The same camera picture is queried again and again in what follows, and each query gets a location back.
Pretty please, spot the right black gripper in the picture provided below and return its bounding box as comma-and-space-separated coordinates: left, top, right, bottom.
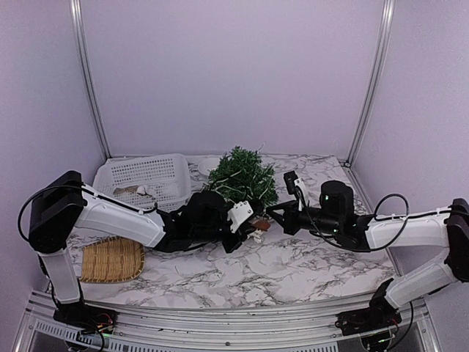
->
267, 199, 341, 236

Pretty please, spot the woven bamboo tray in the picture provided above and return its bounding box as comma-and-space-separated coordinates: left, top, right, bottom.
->
80, 237, 145, 284

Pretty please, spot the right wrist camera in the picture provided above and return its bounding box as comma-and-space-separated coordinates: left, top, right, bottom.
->
284, 171, 309, 211

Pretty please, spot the clear string light wire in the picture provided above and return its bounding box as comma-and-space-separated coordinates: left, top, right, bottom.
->
208, 142, 272, 206

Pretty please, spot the small green christmas tree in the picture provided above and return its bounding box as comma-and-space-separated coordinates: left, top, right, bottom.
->
202, 146, 278, 217

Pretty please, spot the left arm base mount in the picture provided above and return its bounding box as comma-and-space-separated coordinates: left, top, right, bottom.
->
53, 302, 117, 333

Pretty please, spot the white ceramic bowl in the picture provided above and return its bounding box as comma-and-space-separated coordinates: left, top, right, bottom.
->
198, 157, 220, 176

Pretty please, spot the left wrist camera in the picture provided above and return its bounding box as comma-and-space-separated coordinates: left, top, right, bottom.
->
227, 201, 254, 233

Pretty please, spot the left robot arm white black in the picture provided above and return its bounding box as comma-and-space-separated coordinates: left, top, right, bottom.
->
17, 170, 262, 326

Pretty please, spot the right aluminium frame post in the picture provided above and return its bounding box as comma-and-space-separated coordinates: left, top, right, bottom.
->
344, 0, 396, 168

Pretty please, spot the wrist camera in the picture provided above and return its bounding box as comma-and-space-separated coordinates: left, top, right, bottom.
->
284, 171, 309, 211
227, 201, 254, 233

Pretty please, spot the front aluminium rail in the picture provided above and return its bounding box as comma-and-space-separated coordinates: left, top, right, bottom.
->
7, 290, 443, 351

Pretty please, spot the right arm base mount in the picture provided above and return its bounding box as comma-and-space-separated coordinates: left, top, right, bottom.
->
335, 279, 402, 336

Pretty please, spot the white plastic basket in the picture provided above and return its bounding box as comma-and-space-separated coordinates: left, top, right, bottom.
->
92, 153, 191, 212

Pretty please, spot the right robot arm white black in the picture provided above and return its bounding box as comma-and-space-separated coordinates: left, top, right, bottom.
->
267, 179, 468, 329

